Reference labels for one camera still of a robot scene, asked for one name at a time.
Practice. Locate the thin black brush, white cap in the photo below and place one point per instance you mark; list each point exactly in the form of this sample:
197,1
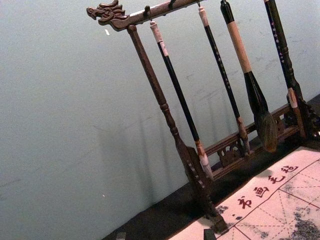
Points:
175,82

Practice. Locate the dark wooden dragon brush rack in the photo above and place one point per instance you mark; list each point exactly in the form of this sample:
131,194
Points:
150,75

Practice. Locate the black table cloth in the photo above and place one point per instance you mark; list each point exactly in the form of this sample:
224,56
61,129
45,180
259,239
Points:
162,215

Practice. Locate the large black and tan brush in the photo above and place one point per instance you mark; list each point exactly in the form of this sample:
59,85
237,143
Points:
255,93

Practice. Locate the thin black brush, purple print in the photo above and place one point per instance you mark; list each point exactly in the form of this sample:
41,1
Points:
277,45

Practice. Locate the white felt mat, red grid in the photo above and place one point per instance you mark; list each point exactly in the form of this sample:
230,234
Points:
275,212

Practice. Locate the plain pale wall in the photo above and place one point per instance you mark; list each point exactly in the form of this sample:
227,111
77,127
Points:
62,112

